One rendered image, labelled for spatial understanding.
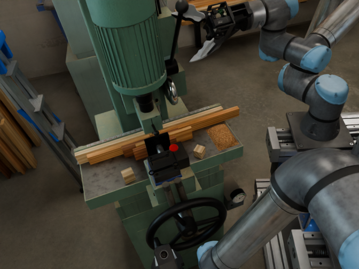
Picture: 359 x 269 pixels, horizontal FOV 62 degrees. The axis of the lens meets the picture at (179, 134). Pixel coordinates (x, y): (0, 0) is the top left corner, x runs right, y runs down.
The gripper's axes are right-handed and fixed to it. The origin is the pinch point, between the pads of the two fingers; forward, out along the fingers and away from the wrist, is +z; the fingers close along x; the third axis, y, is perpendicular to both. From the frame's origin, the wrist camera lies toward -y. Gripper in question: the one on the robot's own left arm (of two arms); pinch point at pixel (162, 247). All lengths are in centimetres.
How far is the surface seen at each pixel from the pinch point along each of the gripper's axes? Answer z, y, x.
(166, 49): 34, -56, 25
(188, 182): 8.3, -13.7, 14.7
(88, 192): 20.8, -16.8, -18.0
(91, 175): 27.3, -20.5, -16.3
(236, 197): 24.4, 7.7, 34.6
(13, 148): 155, -18, -81
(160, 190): 7.8, -14.5, 5.0
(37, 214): 127, 26, -75
